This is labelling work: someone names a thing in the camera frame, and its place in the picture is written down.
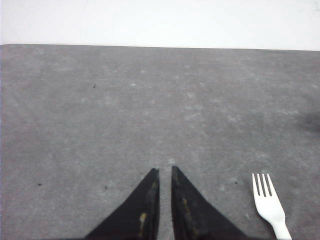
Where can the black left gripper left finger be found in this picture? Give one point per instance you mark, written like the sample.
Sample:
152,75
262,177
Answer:
137,218

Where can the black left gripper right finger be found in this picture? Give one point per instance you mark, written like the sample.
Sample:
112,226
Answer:
193,217

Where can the white plastic fork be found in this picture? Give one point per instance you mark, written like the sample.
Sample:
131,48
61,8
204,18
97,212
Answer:
268,205

